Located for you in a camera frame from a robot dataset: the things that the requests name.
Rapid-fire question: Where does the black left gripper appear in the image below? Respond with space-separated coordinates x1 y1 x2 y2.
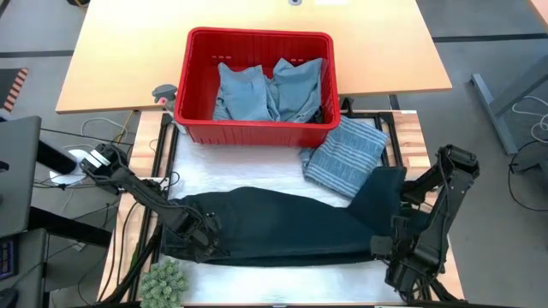
170 208 224 264

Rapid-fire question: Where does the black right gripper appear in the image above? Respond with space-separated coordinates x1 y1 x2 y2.
370 213 429 283

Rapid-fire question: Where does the black garment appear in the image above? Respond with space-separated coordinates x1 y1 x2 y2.
161 165 408 268

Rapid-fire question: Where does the striped blue-green towel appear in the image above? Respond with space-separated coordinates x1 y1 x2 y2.
299 115 390 199

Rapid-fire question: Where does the red plastic bin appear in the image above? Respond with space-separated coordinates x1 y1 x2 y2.
174 26 342 149

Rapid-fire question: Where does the green artificial plant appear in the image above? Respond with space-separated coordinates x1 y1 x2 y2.
139 258 191 308

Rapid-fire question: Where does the black desk beam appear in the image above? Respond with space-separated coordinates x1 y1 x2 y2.
27 206 113 248

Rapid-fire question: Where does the white round stand base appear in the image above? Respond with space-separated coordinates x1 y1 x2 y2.
48 148 93 187

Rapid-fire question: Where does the clear spray bottle grey trigger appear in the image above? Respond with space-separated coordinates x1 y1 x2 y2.
151 83 180 113

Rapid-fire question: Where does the light blue garment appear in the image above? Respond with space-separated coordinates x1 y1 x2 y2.
212 57 323 125

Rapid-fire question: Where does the grey metal table leg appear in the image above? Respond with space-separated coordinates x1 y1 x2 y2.
469 54 548 156

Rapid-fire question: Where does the black stand pole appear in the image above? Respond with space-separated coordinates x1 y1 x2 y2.
36 136 80 175

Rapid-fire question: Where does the dark grey monitor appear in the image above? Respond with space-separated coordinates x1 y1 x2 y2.
0 115 43 239

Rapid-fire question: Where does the light wooden desk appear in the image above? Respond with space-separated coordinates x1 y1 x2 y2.
55 0 454 115
533 0 548 25

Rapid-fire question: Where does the orange black striped mat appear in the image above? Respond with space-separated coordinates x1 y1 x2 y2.
0 67 29 115

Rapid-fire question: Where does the black aluminium table frame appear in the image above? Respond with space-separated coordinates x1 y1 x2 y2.
97 109 468 308

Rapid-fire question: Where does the black floor cable loop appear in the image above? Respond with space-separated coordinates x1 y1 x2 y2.
508 139 548 213

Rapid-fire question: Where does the yellow floor cable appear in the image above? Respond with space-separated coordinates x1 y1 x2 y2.
114 110 134 149

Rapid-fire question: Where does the white floor cable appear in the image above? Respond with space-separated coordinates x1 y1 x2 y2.
511 94 548 134

